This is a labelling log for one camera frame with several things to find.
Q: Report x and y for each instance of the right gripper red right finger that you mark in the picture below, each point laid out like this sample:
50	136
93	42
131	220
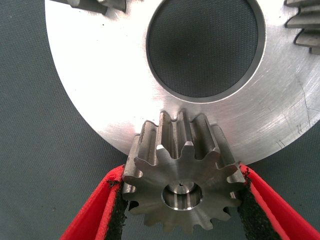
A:
270	220

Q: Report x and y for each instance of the round metal plate with hole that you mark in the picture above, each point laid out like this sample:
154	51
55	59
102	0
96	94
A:
100	75

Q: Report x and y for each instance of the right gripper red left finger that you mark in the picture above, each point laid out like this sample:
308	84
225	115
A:
100	220

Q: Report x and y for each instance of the dark grey table cloth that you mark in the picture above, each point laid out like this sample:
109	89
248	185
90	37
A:
25	125

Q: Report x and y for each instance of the small steel gear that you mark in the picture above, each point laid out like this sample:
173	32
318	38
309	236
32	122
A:
100	6
307	22

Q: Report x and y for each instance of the large steel gear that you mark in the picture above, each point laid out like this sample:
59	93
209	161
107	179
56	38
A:
180	170

